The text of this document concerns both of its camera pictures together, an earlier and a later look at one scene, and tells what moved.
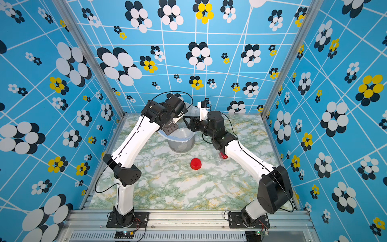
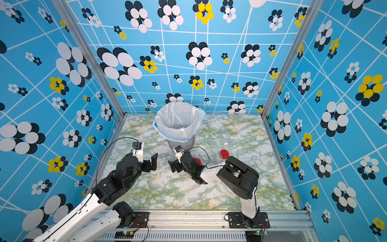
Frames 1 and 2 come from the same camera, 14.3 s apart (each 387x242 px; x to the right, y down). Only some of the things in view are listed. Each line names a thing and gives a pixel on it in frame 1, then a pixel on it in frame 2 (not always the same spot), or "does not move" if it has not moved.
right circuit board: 255,235 does not move
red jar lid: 224,156 does not move
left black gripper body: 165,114 -> 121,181
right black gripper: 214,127 -> 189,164
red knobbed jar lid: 195,163 does not move
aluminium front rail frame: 91,226 does not move
